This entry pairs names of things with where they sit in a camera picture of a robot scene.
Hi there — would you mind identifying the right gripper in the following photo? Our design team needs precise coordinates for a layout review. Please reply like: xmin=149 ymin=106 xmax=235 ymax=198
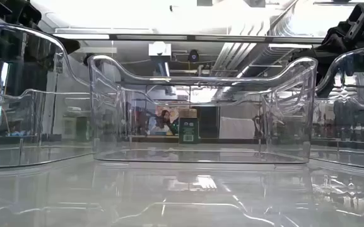
xmin=290 ymin=2 xmax=364 ymax=66

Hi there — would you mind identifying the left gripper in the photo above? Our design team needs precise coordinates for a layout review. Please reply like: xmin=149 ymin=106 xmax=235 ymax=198
xmin=6 ymin=0 xmax=82 ymax=55

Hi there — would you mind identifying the clear plastic bin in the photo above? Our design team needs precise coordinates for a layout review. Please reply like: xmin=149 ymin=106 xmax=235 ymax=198
xmin=0 ymin=21 xmax=96 ymax=168
xmin=86 ymin=54 xmax=319 ymax=165
xmin=307 ymin=44 xmax=364 ymax=170

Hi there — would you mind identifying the grey overhead crossbar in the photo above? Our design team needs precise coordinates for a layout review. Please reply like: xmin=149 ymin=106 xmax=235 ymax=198
xmin=52 ymin=33 xmax=326 ymax=44

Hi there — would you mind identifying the white background board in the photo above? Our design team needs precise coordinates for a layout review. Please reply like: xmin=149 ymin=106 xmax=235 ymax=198
xmin=219 ymin=116 xmax=257 ymax=139

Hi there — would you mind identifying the colourful printed box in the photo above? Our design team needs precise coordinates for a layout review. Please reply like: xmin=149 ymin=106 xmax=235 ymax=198
xmin=150 ymin=105 xmax=180 ymax=136

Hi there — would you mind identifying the silver ventilation duct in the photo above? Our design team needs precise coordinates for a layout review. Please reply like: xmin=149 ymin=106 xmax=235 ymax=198
xmin=214 ymin=18 xmax=296 ymax=79

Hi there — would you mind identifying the white ceiling camera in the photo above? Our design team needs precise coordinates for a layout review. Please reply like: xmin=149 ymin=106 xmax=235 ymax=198
xmin=148 ymin=41 xmax=172 ymax=58

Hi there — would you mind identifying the black ceiling camera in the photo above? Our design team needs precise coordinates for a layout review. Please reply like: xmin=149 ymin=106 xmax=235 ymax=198
xmin=187 ymin=49 xmax=200 ymax=63

